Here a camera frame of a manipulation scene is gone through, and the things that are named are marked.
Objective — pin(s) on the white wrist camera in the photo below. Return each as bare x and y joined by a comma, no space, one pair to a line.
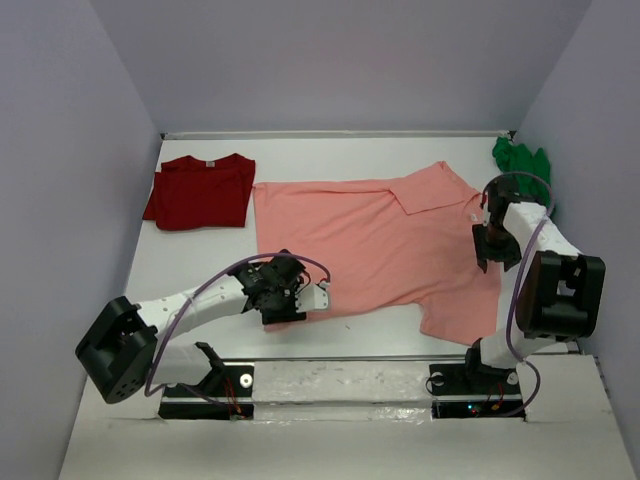
313,297
493,209

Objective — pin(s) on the crumpled green t-shirt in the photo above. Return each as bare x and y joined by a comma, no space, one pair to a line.
533,169

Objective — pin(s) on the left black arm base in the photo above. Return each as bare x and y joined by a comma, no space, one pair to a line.
224,393

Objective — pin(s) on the folded red t-shirt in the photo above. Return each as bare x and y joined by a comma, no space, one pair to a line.
190,194

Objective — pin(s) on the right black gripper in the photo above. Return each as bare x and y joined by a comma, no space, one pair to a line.
510,255

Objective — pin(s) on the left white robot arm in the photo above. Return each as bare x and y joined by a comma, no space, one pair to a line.
131,347

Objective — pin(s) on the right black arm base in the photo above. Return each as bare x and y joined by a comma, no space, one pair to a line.
472,390

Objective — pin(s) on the white foam block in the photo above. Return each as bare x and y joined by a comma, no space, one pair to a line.
340,382

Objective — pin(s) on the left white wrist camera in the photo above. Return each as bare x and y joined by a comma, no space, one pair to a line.
313,297

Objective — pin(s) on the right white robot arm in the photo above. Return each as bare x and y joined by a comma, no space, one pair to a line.
557,290

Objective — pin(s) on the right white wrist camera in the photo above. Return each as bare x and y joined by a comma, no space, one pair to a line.
493,209

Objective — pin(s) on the aluminium rear table rail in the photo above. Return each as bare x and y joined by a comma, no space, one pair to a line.
333,134

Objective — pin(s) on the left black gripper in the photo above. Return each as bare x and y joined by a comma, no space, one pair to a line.
289,314

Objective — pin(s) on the pink polo shirt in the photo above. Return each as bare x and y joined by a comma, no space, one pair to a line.
389,242

